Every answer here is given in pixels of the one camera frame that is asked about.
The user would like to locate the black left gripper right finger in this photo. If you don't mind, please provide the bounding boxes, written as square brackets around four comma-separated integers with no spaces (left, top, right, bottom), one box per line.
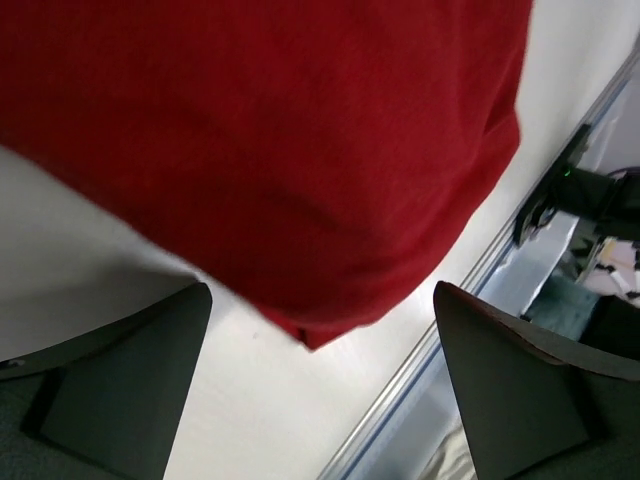
[433,282,639,479]

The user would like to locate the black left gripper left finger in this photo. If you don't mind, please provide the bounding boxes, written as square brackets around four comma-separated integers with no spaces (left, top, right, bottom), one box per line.
[1,283,213,479]

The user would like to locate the dark red t shirt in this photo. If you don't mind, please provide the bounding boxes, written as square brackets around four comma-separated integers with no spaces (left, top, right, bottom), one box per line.
[1,1,533,350]

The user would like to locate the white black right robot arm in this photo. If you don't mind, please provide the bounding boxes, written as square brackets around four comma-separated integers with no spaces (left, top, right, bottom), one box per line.
[549,168,639,241]

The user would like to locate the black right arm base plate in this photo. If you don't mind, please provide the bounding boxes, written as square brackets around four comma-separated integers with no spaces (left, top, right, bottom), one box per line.
[513,123,592,247]

